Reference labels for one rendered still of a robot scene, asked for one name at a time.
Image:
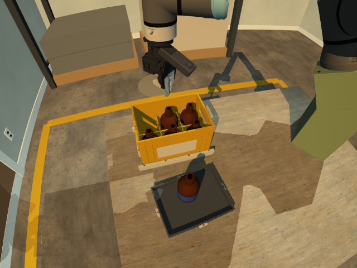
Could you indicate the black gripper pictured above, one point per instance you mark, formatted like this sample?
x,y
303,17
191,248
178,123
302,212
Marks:
x,y
153,63

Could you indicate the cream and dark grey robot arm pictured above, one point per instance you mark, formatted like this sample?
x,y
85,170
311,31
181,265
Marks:
x,y
338,23

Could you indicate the yellow bottle crate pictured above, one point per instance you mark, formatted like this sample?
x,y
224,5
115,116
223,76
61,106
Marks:
x,y
160,148

